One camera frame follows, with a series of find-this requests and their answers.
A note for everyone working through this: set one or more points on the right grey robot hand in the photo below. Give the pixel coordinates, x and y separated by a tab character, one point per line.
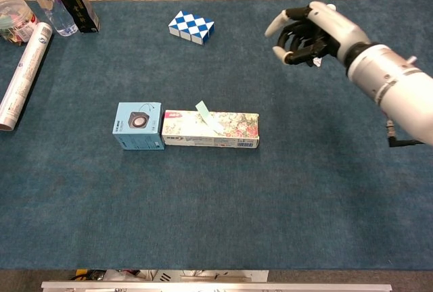
335	28

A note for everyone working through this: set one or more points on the small green paper strip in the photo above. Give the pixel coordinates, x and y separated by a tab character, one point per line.
206	114

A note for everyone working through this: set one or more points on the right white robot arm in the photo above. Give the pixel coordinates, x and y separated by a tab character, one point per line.
399	86

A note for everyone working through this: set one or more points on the long floral printed box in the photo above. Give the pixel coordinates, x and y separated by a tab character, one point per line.
236	126

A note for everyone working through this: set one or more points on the light blue speaker box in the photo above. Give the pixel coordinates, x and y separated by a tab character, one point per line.
137	126

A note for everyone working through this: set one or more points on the black rectangular box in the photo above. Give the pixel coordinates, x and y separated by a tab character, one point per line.
81	11

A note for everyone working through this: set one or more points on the blue white snake puzzle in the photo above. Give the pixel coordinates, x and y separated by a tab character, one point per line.
191	26

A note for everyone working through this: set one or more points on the teal felt table cloth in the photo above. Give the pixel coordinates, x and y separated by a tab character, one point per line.
216	204

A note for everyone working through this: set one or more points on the clear plastic water bottle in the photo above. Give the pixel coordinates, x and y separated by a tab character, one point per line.
50	4

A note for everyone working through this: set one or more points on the rolled white printed paper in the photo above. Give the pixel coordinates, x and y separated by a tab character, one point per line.
23	75

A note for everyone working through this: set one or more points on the clear plastic jar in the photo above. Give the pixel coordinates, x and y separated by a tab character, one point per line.
13	18

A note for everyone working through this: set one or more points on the aluminium profile rail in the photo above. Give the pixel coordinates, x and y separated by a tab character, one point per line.
216	287

